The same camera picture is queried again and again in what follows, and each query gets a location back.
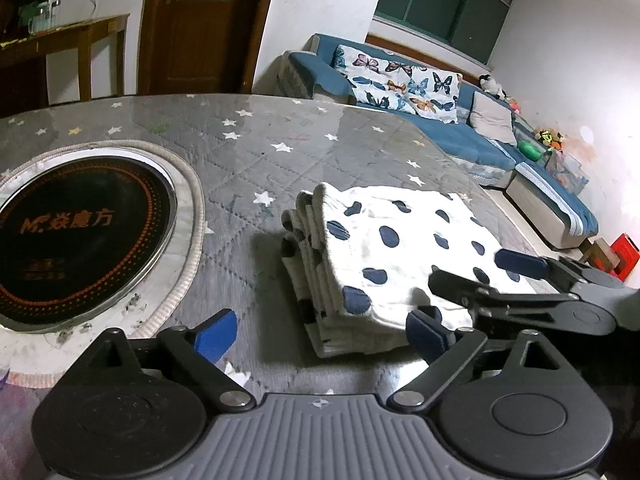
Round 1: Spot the panda plush toy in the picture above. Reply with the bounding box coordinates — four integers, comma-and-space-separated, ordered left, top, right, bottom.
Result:
478, 74, 506, 101

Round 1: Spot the brown wooden door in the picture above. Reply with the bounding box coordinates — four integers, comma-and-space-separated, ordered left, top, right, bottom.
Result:
137, 0, 270, 96

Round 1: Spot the green toy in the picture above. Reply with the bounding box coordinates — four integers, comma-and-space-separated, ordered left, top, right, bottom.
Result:
518, 140, 544, 162

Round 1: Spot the wooden side table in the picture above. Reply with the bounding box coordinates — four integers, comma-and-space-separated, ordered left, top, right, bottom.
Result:
0, 13, 132, 106

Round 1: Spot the grey star quilted table cover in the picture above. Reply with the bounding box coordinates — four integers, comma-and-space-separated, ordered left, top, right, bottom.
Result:
0, 91, 561, 480

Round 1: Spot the glass kettle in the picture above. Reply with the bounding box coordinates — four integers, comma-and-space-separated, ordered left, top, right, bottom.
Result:
20, 0, 61, 36

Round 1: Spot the round induction cooktop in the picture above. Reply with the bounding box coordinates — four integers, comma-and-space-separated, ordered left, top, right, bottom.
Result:
1, 155, 178, 333

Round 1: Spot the red box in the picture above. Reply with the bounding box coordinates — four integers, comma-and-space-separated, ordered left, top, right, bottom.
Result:
611, 233, 640, 282

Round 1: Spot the white polka dot garment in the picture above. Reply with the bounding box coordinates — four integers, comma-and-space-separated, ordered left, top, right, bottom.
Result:
281, 182, 551, 359

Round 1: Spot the butterfly print pillow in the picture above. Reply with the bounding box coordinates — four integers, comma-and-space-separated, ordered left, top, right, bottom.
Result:
333, 44, 462, 124

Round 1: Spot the blue sofa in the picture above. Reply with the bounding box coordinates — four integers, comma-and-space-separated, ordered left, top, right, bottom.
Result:
277, 34, 599, 249

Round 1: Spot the grey cushion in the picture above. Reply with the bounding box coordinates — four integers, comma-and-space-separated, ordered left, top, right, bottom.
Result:
468, 92, 516, 145

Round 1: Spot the green window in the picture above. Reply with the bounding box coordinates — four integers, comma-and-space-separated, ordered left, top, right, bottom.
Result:
375, 0, 513, 64

